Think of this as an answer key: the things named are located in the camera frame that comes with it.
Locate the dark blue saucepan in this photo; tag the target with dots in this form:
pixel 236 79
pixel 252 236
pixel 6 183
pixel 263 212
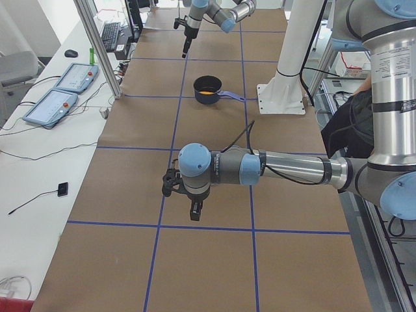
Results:
pixel 212 84

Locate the black keyboard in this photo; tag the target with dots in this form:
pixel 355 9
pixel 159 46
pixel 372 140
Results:
pixel 109 35

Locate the brown paper table mat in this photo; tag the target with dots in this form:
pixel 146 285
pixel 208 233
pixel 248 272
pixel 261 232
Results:
pixel 276 246

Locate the green bottle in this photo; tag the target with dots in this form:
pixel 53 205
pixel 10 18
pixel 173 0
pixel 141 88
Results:
pixel 91 56

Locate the upper teach pendant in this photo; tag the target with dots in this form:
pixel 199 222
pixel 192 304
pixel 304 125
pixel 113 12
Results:
pixel 77 78

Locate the teach pendant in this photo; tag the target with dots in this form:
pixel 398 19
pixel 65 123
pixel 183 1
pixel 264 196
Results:
pixel 77 78
pixel 51 108

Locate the black computer mouse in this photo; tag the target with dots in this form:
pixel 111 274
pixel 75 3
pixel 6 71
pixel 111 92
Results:
pixel 70 53

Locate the small black square sensor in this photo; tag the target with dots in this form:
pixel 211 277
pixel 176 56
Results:
pixel 62 189

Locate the lower teach pendant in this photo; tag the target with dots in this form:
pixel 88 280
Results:
pixel 51 108

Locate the person in black clothes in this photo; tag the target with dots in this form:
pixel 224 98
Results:
pixel 351 127

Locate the aluminium frame post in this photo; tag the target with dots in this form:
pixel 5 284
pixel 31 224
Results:
pixel 87 18

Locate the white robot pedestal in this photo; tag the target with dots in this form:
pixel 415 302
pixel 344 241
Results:
pixel 283 93

